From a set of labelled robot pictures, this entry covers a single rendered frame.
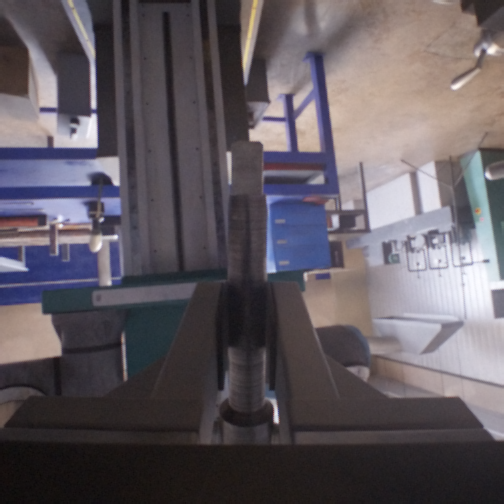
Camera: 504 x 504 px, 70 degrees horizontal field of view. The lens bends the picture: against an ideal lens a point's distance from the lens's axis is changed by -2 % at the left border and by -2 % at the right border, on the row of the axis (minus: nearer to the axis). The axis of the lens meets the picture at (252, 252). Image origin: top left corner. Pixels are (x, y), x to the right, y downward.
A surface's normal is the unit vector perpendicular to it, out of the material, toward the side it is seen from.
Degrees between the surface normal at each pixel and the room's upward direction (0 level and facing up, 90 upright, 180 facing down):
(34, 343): 90
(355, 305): 90
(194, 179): 90
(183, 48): 90
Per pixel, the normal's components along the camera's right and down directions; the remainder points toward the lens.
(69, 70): 0.48, -0.13
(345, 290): 0.28, -0.12
